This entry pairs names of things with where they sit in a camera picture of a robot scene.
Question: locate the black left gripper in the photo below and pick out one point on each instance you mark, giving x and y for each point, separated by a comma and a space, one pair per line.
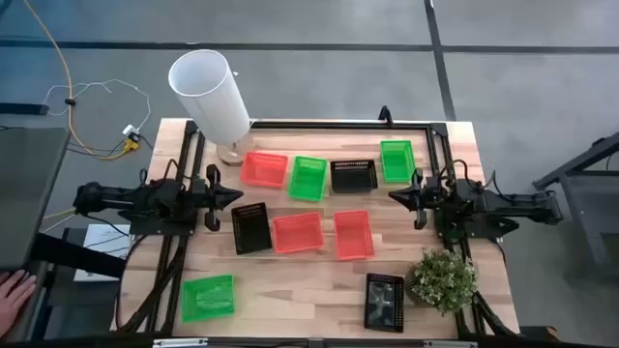
205, 193

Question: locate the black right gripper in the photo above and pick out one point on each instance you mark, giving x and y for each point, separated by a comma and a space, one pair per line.
425, 195

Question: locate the green plastic mesh basket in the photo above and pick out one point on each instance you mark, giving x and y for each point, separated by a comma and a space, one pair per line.
208, 298
308, 178
397, 161

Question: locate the black plastic mesh basket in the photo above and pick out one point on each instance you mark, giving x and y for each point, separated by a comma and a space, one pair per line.
251, 228
354, 176
384, 302

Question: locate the red plastic mesh basket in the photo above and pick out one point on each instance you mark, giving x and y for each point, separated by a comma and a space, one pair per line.
264, 169
353, 235
298, 232

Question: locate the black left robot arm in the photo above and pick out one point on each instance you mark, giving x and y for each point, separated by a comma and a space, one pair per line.
145, 198

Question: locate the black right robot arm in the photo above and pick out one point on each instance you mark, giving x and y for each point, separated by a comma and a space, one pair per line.
483, 200

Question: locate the round wooden lamp base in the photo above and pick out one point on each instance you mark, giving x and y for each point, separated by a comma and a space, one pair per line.
234, 153

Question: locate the potted green plant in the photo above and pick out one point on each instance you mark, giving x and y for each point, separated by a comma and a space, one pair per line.
442, 280

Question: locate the white cylindrical lamp shade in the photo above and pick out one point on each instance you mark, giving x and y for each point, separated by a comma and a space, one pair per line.
213, 101

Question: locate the yellow plug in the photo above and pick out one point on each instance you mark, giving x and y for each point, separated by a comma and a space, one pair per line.
131, 144

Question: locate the white plug adapter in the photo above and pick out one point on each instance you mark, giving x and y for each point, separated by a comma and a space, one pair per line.
129, 129

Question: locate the black overhead rig bar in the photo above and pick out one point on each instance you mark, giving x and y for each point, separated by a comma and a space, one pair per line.
266, 344

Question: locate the black desk crossbar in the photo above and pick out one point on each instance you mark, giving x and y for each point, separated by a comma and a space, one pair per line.
72, 253

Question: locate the grey desk top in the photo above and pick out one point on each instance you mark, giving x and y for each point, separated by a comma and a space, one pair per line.
29, 193

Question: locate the black floor strip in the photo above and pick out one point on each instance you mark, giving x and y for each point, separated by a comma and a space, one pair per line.
24, 108

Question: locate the person's hand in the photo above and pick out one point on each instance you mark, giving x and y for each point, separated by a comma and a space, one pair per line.
12, 299

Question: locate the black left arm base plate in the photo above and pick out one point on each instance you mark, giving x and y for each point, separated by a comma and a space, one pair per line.
159, 227

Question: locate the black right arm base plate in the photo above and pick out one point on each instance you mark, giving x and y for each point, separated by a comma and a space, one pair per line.
483, 229

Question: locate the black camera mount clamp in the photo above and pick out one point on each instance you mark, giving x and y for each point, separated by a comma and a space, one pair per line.
386, 116

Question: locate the black aluminium table frame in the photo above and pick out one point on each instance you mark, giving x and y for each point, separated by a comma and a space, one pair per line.
338, 125

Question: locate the silver metal bracket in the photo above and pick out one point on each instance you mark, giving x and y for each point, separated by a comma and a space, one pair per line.
179, 342
450, 344

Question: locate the dark metal table frame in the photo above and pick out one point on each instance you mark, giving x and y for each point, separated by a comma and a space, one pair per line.
580, 193

